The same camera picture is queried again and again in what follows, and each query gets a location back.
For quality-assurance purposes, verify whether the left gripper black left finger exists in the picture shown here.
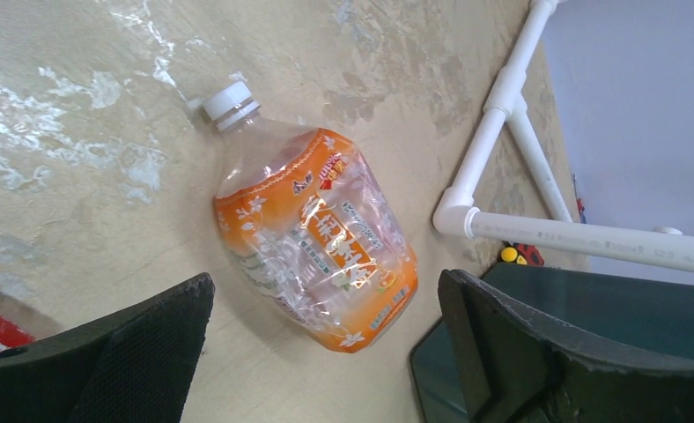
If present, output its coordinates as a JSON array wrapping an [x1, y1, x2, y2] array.
[[0, 273, 215, 422]]

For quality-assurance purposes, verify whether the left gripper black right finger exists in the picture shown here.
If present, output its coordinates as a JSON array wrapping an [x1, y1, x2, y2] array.
[[437, 269, 694, 423]]

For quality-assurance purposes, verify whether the dark green trash bin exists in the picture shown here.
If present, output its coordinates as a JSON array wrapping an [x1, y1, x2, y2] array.
[[410, 263, 694, 423]]

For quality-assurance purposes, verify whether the yellow black screwdriver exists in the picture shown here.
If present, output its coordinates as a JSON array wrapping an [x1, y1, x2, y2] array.
[[500, 247, 520, 263]]

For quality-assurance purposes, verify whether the white pvc pipe frame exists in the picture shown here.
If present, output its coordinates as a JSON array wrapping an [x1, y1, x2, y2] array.
[[431, 0, 694, 278]]

